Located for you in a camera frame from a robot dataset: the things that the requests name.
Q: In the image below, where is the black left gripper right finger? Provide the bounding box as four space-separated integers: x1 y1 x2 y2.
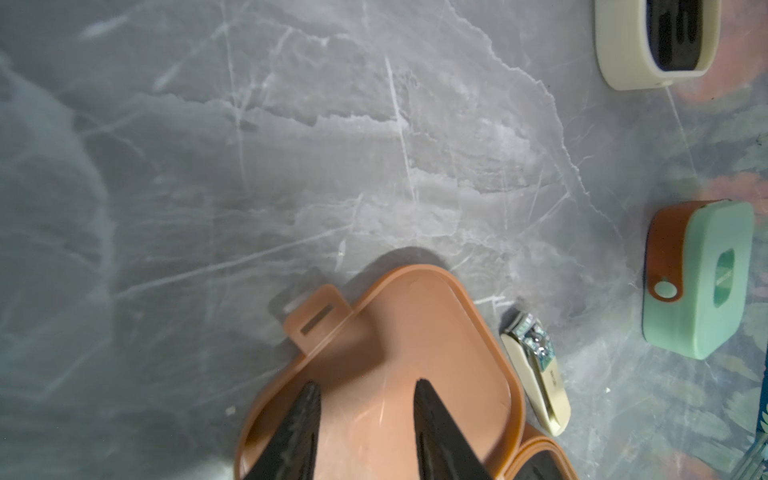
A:
413 379 491 480

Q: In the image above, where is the cream nail clipper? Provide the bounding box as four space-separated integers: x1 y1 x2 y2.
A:
500 308 571 437

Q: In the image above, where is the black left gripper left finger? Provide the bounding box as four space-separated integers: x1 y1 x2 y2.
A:
244 381 321 480

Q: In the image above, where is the mint green clipper case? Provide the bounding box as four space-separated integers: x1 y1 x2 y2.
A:
642 199 755 360

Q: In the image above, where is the brown clipper case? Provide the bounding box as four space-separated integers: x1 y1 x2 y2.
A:
234 265 576 479

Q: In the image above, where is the cream clipper case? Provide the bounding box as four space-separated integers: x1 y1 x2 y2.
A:
594 0 721 91

